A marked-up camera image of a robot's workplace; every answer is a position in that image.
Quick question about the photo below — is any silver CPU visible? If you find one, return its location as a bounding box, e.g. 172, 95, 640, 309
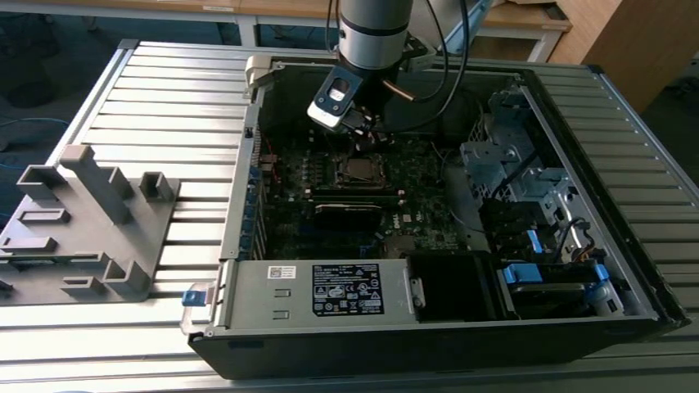
344, 158, 379, 181

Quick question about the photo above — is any metal socket cover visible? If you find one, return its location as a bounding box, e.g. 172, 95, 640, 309
331, 151, 393, 187

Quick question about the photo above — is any CPU socket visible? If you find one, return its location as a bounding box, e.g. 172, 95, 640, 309
329, 151, 395, 187

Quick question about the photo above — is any black RAM slot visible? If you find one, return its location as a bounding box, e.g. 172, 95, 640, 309
311, 187, 399, 194

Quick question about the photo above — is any metal drive cage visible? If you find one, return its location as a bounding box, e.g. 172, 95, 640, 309
456, 88, 581, 215

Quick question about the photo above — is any beige case latch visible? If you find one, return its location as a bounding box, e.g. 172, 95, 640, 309
241, 55, 287, 100

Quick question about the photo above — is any green motherboard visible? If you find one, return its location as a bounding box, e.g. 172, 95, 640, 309
256, 129, 492, 261

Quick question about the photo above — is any black graphics card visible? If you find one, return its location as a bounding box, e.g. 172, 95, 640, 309
312, 201, 385, 247

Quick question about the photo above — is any wooden desk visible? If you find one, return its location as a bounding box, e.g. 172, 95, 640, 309
0, 0, 244, 46
239, 0, 573, 62

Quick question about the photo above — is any brown chipset heatsink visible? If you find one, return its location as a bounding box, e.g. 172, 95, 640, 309
381, 234, 417, 257

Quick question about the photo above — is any blue disk carrier clip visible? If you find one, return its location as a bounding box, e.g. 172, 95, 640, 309
523, 228, 548, 255

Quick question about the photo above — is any wooden cabinet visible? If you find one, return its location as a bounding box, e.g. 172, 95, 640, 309
548, 0, 699, 114

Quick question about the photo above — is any hard disk in blue carrier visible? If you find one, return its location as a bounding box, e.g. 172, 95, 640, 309
499, 261, 612, 319

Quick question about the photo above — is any silver power supply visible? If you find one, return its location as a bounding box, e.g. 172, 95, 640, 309
209, 257, 425, 329

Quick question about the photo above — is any blue case latch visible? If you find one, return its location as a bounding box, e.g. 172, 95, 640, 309
181, 287, 209, 309

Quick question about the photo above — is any grey parts rack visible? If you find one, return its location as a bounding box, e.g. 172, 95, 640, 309
0, 143, 183, 306

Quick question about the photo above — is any black PC case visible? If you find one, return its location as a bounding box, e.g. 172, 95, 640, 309
177, 54, 691, 382

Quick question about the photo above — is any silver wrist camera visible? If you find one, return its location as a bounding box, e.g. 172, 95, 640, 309
304, 65, 365, 132

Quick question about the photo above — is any black looped wire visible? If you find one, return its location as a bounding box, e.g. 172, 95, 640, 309
437, 87, 488, 145

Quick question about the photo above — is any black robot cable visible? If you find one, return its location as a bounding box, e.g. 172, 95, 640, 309
423, 0, 452, 103
376, 0, 472, 134
325, 0, 340, 54

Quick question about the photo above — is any black wire bundle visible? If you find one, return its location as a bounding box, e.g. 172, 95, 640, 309
555, 215, 608, 264

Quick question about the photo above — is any blue floor cable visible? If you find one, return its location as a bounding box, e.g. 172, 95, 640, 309
0, 116, 70, 129

